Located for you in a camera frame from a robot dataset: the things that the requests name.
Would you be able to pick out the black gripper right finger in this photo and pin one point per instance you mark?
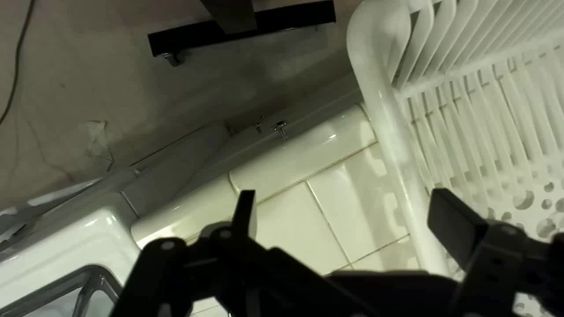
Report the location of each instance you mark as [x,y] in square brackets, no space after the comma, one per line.
[455,225]

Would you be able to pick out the white gas stove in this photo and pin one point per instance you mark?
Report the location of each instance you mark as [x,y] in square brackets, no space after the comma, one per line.
[59,246]

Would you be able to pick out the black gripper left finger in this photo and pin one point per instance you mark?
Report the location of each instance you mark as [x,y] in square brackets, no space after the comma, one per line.
[244,211]

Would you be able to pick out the black stand foot bar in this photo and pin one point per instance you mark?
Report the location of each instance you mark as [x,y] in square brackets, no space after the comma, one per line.
[194,35]

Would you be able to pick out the black stove grate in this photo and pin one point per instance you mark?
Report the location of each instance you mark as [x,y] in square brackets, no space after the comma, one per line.
[89,273]

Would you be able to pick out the white plastic dish rack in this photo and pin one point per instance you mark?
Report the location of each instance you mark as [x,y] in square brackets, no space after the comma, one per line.
[469,88]

